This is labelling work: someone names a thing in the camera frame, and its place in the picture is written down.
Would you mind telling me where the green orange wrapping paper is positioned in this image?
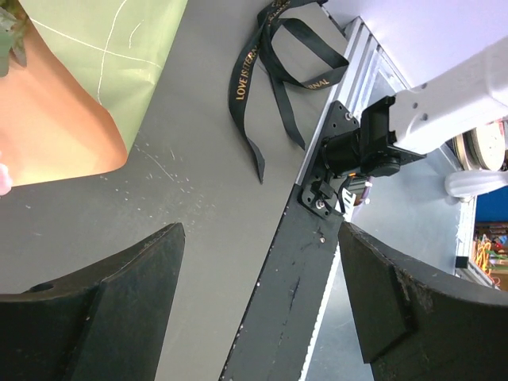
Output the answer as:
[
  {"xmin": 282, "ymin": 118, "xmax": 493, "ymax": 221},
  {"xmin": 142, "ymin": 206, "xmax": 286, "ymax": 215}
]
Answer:
[{"xmin": 1, "ymin": 0, "xmax": 187, "ymax": 192}]

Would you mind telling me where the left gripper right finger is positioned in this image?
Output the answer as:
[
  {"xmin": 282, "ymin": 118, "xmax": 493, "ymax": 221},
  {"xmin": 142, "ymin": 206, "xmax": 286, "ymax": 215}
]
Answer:
[{"xmin": 338, "ymin": 222, "xmax": 507, "ymax": 380}]

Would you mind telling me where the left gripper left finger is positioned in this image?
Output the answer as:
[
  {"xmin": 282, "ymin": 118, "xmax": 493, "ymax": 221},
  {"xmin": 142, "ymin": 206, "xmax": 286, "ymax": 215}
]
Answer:
[{"xmin": 1, "ymin": 223, "xmax": 185, "ymax": 380}]

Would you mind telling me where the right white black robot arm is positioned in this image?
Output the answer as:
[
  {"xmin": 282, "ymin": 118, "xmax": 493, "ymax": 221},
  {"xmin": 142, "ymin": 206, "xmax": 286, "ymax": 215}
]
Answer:
[{"xmin": 321, "ymin": 38, "xmax": 507, "ymax": 177}]

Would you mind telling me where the pink flower bunch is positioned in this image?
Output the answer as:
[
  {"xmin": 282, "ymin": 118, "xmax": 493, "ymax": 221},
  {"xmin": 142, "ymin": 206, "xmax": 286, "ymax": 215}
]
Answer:
[{"xmin": 0, "ymin": 0, "xmax": 29, "ymax": 198}]

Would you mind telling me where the white slotted cable duct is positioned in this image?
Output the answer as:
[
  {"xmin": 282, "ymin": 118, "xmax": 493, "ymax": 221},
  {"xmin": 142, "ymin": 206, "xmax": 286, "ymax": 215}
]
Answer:
[{"xmin": 298, "ymin": 245, "xmax": 341, "ymax": 381}]

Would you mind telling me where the black gold-lettered ribbon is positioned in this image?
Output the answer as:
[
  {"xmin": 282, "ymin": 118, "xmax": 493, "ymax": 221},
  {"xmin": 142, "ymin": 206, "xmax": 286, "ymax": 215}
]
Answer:
[{"xmin": 228, "ymin": 1, "xmax": 349, "ymax": 181}]

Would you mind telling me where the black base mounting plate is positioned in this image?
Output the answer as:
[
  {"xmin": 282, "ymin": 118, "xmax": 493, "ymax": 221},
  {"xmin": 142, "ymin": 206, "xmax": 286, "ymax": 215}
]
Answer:
[{"xmin": 217, "ymin": 100, "xmax": 358, "ymax": 381}]

